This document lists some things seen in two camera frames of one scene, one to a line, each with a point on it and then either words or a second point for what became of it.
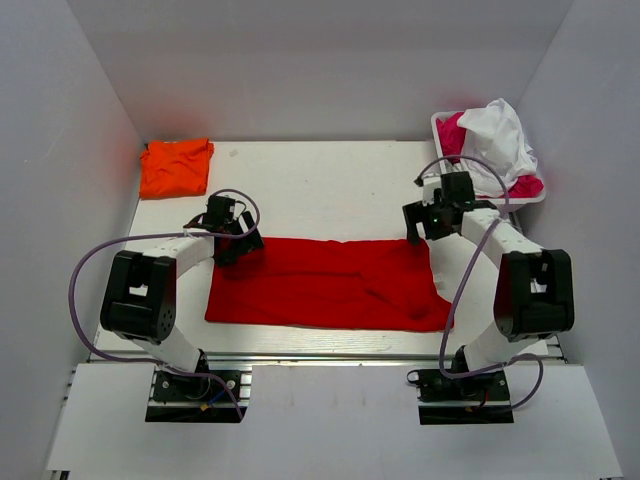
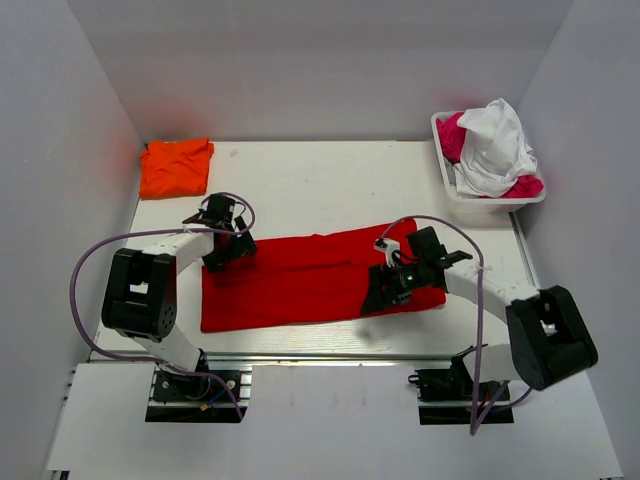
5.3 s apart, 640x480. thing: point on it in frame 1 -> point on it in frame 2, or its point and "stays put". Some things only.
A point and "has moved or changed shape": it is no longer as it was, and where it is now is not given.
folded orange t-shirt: [171, 169] stays put
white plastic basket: [514, 203] stays put
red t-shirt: [350, 284] has moved or changed shape
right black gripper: [414, 213] -> [378, 298]
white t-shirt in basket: [493, 137] stays put
